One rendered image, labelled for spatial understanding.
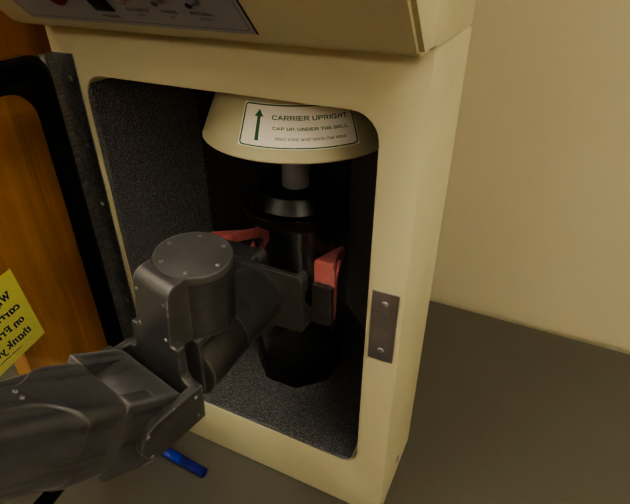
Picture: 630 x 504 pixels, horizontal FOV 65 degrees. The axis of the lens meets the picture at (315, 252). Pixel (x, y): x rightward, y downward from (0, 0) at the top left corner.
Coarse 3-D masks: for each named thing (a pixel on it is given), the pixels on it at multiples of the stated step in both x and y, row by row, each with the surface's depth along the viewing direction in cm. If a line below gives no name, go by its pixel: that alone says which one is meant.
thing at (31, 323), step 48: (0, 144) 37; (0, 192) 38; (48, 192) 42; (0, 240) 38; (48, 240) 43; (0, 288) 39; (48, 288) 44; (0, 336) 40; (48, 336) 45; (96, 336) 51
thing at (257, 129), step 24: (216, 96) 42; (240, 96) 39; (216, 120) 41; (240, 120) 39; (264, 120) 38; (288, 120) 38; (312, 120) 38; (336, 120) 38; (360, 120) 39; (216, 144) 41; (240, 144) 39; (264, 144) 38; (288, 144) 38; (312, 144) 38; (336, 144) 38; (360, 144) 39
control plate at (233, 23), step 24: (24, 0) 33; (48, 0) 32; (72, 0) 31; (144, 0) 29; (168, 0) 28; (216, 0) 27; (144, 24) 31; (168, 24) 31; (192, 24) 30; (216, 24) 29; (240, 24) 28
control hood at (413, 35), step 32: (0, 0) 35; (256, 0) 26; (288, 0) 25; (320, 0) 24; (352, 0) 23; (384, 0) 23; (416, 0) 22; (160, 32) 32; (192, 32) 31; (224, 32) 30; (288, 32) 28; (320, 32) 27; (352, 32) 26; (384, 32) 25; (416, 32) 25
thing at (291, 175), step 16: (272, 176) 51; (288, 176) 48; (304, 176) 48; (320, 176) 51; (256, 192) 49; (272, 192) 48; (288, 192) 48; (304, 192) 48; (320, 192) 48; (336, 192) 50; (272, 208) 47; (288, 208) 47; (304, 208) 47; (320, 208) 47
